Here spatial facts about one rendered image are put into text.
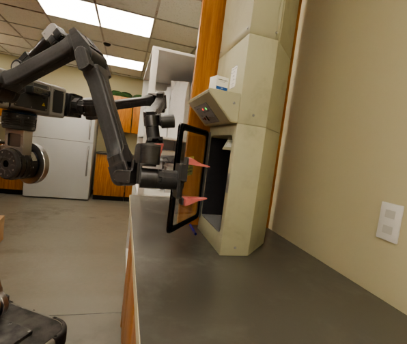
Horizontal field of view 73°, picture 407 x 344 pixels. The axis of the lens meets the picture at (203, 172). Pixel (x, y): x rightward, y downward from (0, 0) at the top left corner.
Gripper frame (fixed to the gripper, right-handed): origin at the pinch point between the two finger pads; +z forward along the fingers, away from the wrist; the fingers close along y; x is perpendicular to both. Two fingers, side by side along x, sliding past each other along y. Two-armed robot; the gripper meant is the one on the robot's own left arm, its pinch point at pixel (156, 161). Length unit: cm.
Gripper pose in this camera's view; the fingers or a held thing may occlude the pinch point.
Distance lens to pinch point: 119.0
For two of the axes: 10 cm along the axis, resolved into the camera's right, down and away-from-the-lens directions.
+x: -9.5, 1.0, -3.1
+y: -2.9, 1.6, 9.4
